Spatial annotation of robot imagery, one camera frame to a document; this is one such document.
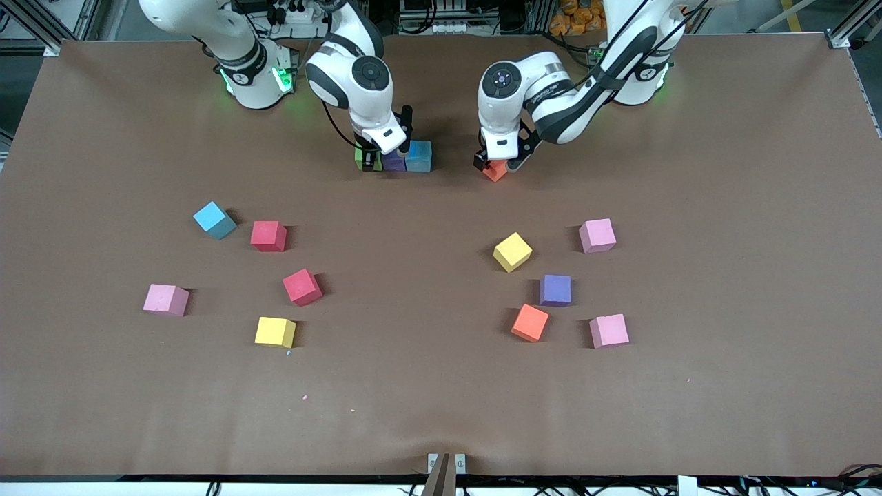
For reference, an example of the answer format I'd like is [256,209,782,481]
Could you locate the light blue foam cube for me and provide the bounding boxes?
[193,201,237,240]
[405,141,433,173]

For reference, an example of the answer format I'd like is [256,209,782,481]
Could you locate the red foam cube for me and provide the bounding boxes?
[283,269,324,307]
[250,220,288,253]

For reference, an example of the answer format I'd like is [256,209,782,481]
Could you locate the yellow foam cube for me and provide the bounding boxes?
[254,316,297,349]
[493,232,533,273]

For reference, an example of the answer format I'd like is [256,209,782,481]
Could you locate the white rack equipment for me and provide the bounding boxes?
[398,0,498,35]

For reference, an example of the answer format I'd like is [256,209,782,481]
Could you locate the pink foam cube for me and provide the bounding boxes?
[578,218,617,254]
[589,313,630,349]
[143,284,190,318]

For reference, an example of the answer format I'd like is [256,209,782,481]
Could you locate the bag of orange items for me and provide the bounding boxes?
[550,0,608,37]

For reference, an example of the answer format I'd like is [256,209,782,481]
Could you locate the white power strip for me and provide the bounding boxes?
[265,0,328,25]

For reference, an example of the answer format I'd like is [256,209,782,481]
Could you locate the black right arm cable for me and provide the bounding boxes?
[322,100,362,149]

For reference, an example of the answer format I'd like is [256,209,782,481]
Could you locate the metal table edge bracket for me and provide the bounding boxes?
[422,453,467,496]

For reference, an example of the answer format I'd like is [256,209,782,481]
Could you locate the aluminium frame profile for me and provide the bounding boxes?
[825,0,882,49]
[0,0,94,57]

